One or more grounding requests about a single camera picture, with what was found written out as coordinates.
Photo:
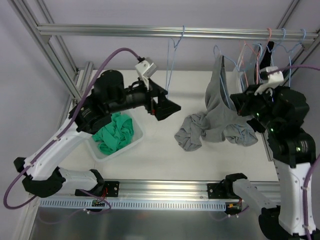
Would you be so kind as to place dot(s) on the aluminium frame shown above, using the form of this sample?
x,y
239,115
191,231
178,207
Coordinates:
x,y
38,31

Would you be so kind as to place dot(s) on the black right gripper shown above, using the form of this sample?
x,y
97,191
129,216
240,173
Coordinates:
x,y
243,101

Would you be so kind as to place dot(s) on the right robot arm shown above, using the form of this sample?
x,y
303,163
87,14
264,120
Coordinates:
x,y
281,112

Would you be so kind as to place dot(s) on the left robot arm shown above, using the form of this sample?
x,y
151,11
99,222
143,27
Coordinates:
x,y
43,177

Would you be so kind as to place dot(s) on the white tank top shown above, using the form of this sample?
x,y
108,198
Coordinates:
x,y
239,74

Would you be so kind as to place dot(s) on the grey tank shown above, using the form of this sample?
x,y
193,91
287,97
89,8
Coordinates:
x,y
240,134
203,125

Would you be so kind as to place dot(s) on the white plastic basket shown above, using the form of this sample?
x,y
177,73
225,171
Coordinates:
x,y
137,138

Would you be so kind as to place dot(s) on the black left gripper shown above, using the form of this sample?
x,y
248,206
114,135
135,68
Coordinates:
x,y
153,97

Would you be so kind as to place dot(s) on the blue hanger far right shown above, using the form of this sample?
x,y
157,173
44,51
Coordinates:
x,y
290,53

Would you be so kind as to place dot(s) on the black tank top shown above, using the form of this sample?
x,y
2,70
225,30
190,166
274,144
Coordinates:
x,y
264,61

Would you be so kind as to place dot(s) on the blue hanger with black top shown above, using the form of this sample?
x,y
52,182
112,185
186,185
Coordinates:
x,y
276,44

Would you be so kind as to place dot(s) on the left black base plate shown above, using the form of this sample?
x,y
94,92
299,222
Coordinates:
x,y
105,189

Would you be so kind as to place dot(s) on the white slotted cable duct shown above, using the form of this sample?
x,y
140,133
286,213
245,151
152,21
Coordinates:
x,y
132,204

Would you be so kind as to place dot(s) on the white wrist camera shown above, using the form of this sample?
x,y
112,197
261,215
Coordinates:
x,y
145,69
271,77

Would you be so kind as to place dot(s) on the green tank top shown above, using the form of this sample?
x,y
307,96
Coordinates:
x,y
115,135

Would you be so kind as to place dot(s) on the blue wire hanger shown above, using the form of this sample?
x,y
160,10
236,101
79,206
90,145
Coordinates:
x,y
226,110
172,47

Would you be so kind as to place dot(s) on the pink wire hanger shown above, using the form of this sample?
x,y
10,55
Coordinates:
x,y
249,50

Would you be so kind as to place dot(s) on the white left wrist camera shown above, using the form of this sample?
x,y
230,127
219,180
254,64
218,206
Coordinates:
x,y
145,69

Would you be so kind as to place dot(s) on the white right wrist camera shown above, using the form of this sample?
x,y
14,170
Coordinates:
x,y
271,77

